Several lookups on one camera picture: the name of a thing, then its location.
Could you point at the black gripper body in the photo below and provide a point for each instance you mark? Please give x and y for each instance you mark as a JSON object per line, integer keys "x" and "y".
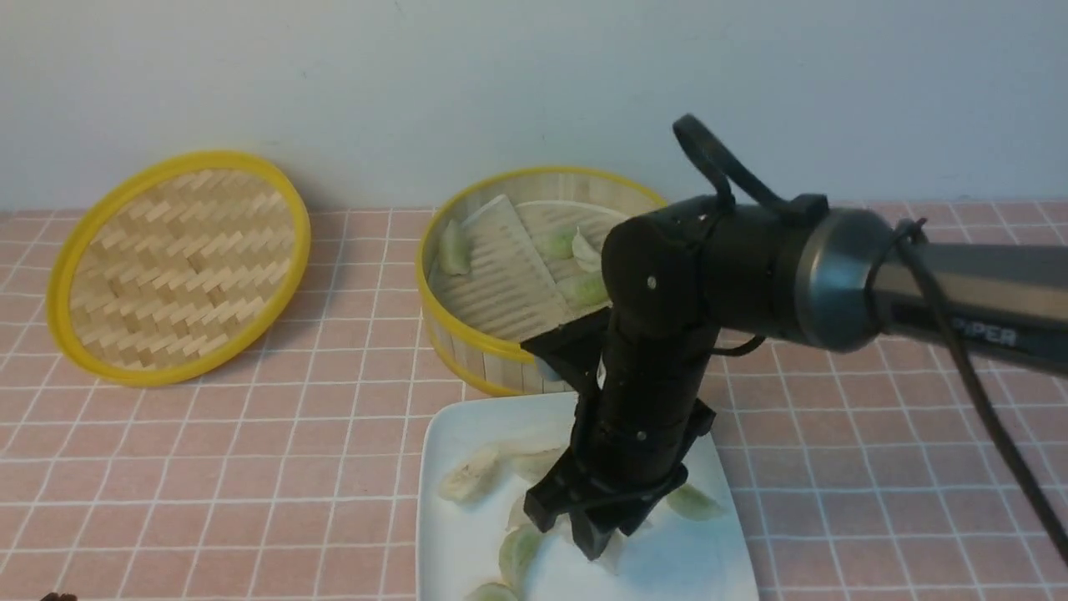
{"x": 611, "y": 480}

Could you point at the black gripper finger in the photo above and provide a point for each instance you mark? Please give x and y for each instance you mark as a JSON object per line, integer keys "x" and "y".
{"x": 597, "y": 544}

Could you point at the green dumpling steamer front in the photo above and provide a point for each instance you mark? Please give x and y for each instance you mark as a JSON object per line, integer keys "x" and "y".
{"x": 584, "y": 290}

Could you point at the green dumpling steamer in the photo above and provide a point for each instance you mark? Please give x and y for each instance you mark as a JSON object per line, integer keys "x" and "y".
{"x": 453, "y": 250}
{"x": 584, "y": 290}
{"x": 556, "y": 245}

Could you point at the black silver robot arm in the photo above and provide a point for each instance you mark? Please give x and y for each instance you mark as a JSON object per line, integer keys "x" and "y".
{"x": 705, "y": 278}

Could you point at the pinkish white dumpling plate centre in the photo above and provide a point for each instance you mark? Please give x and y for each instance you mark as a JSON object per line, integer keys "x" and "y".
{"x": 517, "y": 516}

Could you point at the green dumpling plate lower left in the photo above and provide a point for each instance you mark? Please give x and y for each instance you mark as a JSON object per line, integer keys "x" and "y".
{"x": 518, "y": 550}

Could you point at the green dumpling plate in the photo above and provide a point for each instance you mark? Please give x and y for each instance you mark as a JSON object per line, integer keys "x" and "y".
{"x": 518, "y": 550}
{"x": 692, "y": 504}

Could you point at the white square plate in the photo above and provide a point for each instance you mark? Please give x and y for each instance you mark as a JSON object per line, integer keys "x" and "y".
{"x": 672, "y": 559}

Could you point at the white dumpling plate top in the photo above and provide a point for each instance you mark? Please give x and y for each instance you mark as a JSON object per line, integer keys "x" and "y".
{"x": 532, "y": 467}

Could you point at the green dumpling plate far right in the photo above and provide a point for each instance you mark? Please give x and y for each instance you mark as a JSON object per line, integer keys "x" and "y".
{"x": 692, "y": 504}

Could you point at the pale yellow dumpling on plate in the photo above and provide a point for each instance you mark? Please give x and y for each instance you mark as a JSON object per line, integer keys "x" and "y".
{"x": 474, "y": 478}

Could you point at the white dumpling in steamer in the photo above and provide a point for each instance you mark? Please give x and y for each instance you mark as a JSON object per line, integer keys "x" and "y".
{"x": 585, "y": 255}

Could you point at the green dumpling steamer centre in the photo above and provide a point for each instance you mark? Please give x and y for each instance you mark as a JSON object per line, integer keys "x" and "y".
{"x": 556, "y": 245}

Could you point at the yellow rimmed bamboo steamer basket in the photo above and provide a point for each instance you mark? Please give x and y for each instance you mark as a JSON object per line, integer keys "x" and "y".
{"x": 477, "y": 322}

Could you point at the green dumpling steamer left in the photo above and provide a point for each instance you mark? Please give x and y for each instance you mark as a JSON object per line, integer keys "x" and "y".
{"x": 453, "y": 250}

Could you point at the yellow rimmed bamboo steamer lid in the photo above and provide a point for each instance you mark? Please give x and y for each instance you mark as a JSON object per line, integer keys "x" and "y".
{"x": 179, "y": 269}

